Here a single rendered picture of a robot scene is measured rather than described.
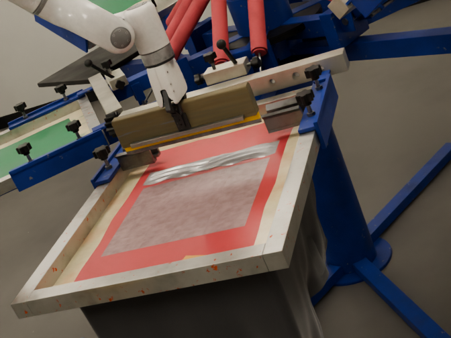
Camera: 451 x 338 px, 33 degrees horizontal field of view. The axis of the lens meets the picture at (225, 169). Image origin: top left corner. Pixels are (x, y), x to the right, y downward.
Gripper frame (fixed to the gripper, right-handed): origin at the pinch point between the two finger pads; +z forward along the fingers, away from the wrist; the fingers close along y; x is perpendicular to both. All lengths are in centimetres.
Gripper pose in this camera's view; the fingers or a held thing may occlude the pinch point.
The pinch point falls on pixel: (184, 118)
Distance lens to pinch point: 183.2
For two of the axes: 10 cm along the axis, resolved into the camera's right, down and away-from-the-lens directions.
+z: 3.5, 8.6, 3.8
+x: 9.1, -2.2, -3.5
